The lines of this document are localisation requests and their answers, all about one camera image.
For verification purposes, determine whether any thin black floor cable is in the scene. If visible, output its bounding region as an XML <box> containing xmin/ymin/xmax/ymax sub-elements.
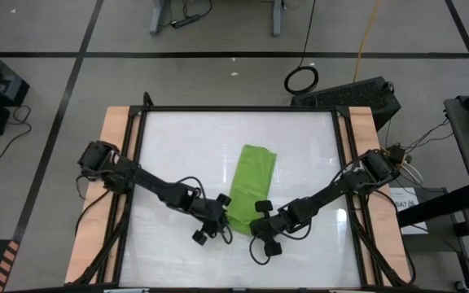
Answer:
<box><xmin>0</xmin><ymin>104</ymin><xmax>33</xmax><ymax>161</ymax></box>

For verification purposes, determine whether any black computer tower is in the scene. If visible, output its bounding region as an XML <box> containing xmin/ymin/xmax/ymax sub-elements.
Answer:
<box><xmin>290</xmin><ymin>76</ymin><xmax>402</xmax><ymax>132</ymax></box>

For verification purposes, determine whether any black cart base beam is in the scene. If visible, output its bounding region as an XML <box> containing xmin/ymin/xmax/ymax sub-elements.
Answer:
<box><xmin>397</xmin><ymin>185</ymin><xmax>469</xmax><ymax>229</ymax></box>

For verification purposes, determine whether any light wooden table board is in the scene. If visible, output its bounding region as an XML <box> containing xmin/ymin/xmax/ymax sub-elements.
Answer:
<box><xmin>64</xmin><ymin>106</ymin><xmax>413</xmax><ymax>286</ymax></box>

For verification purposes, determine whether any grey metal desk leg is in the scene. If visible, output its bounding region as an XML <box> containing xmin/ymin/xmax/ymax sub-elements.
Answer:
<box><xmin>149</xmin><ymin>0</ymin><xmax>170</xmax><ymax>37</ymax></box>
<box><xmin>271</xmin><ymin>0</ymin><xmax>287</xmax><ymax>38</ymax></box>

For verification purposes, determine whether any white paper sheet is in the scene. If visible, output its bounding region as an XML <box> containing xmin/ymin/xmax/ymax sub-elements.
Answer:
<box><xmin>388</xmin><ymin>186</ymin><xmax>429</xmax><ymax>236</ymax></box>

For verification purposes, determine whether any green microfibre towel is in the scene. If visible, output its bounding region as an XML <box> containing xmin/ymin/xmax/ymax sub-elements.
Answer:
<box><xmin>225</xmin><ymin>143</ymin><xmax>278</xmax><ymax>237</ymax></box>

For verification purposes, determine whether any yellow floor cable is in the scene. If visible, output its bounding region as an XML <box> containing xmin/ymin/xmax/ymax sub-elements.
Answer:
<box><xmin>352</xmin><ymin>0</ymin><xmax>384</xmax><ymax>84</ymax></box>

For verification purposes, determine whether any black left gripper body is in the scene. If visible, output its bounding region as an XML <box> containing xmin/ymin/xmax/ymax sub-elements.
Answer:
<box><xmin>191</xmin><ymin>198</ymin><xmax>230</xmax><ymax>238</ymax></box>

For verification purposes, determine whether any black power strip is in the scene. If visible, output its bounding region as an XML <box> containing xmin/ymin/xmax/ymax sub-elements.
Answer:
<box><xmin>171</xmin><ymin>14</ymin><xmax>202</xmax><ymax>29</ymax></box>

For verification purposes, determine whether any black coiled floor cable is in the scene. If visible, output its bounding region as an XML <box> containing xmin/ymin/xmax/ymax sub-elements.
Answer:
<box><xmin>283</xmin><ymin>0</ymin><xmax>320</xmax><ymax>97</ymax></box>

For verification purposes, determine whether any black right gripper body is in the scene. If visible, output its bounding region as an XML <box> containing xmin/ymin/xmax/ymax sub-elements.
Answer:
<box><xmin>250</xmin><ymin>209</ymin><xmax>291</xmax><ymax>241</ymax></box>

